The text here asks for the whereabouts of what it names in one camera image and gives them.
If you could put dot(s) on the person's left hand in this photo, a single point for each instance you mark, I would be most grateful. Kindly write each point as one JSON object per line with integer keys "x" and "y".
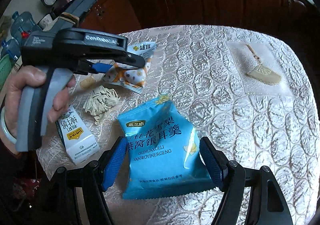
{"x": 33, "y": 77}

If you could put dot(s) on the white green milk carton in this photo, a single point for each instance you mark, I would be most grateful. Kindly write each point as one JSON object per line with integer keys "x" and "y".
{"x": 79, "y": 142}

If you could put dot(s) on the blue water jug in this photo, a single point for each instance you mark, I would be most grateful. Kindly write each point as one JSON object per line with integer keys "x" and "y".
{"x": 23, "y": 26}

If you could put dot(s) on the white orange snack wrapper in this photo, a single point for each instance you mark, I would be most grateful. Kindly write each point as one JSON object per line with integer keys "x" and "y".
{"x": 129, "y": 77}

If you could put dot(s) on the blue snack packet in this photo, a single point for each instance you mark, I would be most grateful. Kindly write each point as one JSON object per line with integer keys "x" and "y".
{"x": 164, "y": 153}

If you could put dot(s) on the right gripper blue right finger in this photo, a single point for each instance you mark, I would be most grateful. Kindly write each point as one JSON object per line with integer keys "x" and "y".
{"x": 215, "y": 163}

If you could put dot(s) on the wooden kitchen cabinets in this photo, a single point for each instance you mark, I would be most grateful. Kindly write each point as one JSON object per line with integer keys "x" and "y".
{"x": 267, "y": 16}

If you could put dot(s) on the jade bangle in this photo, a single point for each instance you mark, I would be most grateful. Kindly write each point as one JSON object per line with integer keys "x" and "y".
{"x": 5, "y": 130}

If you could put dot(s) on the small tan cork piece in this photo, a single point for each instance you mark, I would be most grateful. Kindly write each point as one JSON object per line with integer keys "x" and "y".
{"x": 87, "y": 82}

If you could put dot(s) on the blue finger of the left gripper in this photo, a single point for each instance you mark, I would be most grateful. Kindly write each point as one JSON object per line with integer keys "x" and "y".
{"x": 100, "y": 68}

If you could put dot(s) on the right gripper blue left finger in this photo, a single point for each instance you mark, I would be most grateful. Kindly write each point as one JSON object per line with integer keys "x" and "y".
{"x": 111, "y": 161}

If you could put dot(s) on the crumpled beige paper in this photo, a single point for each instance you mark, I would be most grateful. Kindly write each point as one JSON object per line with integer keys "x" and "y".
{"x": 99, "y": 101}

